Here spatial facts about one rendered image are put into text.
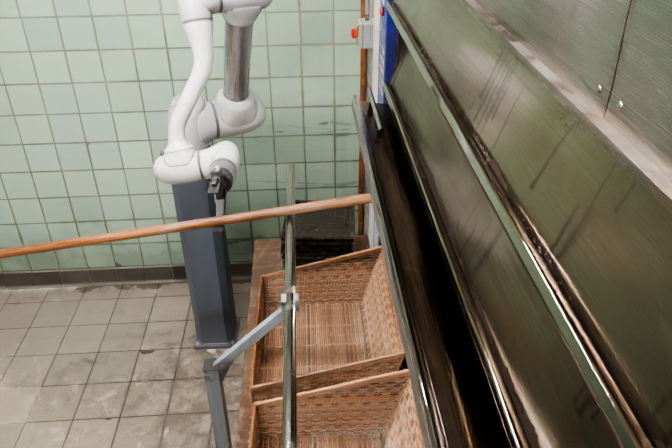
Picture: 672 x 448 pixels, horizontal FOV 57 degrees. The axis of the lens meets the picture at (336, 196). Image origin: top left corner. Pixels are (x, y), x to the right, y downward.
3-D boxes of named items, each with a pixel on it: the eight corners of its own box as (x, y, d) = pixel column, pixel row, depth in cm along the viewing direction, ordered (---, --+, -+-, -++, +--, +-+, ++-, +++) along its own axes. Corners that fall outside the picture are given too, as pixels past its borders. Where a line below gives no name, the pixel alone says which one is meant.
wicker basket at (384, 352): (383, 300, 243) (386, 242, 228) (405, 417, 194) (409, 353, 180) (260, 305, 241) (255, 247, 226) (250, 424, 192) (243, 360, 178)
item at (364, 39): (373, 41, 259) (374, 17, 254) (376, 48, 251) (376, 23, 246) (356, 41, 259) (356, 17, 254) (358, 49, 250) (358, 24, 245)
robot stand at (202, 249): (200, 320, 318) (172, 147, 267) (240, 319, 318) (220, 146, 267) (193, 349, 300) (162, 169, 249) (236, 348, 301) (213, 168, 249)
